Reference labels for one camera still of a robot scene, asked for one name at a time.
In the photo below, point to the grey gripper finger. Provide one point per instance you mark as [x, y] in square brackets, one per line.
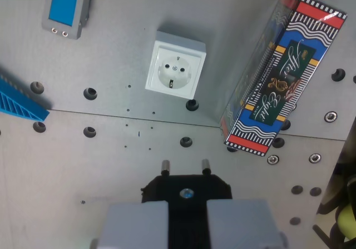
[136, 226]
[239, 224]

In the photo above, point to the black two-pin power plug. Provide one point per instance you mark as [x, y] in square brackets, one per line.
[187, 196]

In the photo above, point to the After Eight chocolate box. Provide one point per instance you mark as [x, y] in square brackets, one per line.
[281, 76]

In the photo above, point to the blue ribbed plastic part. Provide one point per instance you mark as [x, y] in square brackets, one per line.
[19, 101]

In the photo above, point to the grey and blue connector block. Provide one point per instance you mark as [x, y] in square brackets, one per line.
[67, 7]

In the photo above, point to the white wall socket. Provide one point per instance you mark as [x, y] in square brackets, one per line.
[175, 65]

